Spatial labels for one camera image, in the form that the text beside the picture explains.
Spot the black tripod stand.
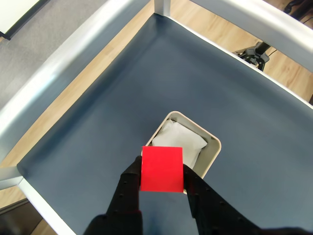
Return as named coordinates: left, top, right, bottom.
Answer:
left=232, top=41, right=278, bottom=71

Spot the dark blue table mat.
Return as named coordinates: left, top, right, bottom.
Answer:
left=16, top=12, right=313, bottom=235

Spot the white crumpled cloth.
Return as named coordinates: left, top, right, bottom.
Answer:
left=151, top=119, right=208, bottom=171

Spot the silver aluminium frame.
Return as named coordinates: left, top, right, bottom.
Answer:
left=0, top=0, right=313, bottom=190

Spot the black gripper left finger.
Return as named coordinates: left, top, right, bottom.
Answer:
left=84, top=155, right=144, bottom=235

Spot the black equipment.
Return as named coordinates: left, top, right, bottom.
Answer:
left=283, top=0, right=313, bottom=24

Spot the white board with black edge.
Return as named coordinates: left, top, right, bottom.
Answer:
left=0, top=0, right=51, bottom=41

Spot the red cube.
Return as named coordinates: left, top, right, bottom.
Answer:
left=140, top=146, right=184, bottom=194

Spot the beige square open box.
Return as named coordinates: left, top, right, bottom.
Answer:
left=144, top=111, right=223, bottom=195

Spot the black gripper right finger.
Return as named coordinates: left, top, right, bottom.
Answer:
left=182, top=164, right=313, bottom=235

